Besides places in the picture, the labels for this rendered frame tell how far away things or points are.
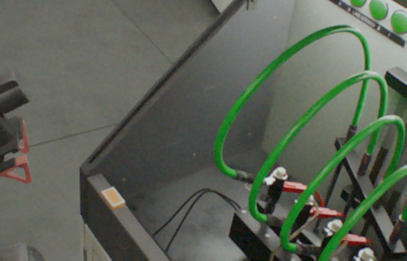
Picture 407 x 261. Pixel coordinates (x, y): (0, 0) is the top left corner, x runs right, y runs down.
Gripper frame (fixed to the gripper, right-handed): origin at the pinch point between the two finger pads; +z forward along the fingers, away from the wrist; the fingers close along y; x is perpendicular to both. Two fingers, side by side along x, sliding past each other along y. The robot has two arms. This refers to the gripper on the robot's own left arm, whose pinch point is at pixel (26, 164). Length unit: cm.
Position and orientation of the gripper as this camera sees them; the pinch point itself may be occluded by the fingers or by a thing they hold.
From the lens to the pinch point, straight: 127.0
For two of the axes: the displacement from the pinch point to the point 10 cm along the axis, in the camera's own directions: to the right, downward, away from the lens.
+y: -2.7, -6.2, 7.4
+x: -9.1, 4.2, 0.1
